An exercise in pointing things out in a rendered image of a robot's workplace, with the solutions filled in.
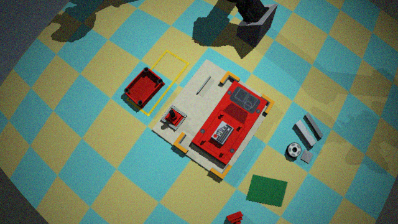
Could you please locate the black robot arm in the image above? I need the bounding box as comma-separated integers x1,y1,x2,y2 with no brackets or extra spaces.
227,0,269,22

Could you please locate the green flat rectangular mat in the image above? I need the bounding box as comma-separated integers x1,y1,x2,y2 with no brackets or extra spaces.
246,175,288,207

